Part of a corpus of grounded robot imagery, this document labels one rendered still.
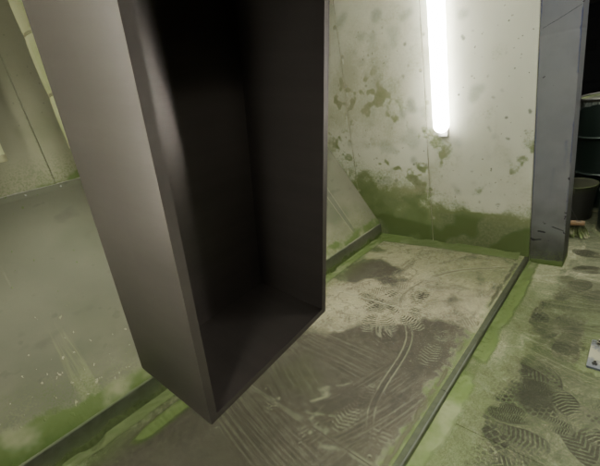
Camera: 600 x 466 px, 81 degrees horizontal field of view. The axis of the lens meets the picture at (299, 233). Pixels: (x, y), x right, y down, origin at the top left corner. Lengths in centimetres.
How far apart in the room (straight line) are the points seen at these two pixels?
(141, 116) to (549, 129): 223
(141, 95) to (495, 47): 217
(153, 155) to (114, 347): 138
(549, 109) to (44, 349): 281
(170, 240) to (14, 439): 133
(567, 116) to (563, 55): 31
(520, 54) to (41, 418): 293
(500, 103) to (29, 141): 258
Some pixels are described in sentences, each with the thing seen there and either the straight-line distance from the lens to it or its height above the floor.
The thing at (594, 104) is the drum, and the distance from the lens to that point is 360.
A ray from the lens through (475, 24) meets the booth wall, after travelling 260.
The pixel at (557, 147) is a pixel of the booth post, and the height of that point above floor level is 76.
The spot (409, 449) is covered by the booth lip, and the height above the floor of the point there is 4.
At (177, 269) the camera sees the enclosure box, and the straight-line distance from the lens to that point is 81.
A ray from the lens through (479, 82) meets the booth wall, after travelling 258.
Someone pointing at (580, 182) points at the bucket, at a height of 25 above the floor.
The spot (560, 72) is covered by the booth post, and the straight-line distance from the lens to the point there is 249.
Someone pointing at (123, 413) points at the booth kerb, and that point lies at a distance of 198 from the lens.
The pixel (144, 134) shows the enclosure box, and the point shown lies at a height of 126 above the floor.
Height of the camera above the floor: 126
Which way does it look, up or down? 20 degrees down
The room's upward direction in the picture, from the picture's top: 11 degrees counter-clockwise
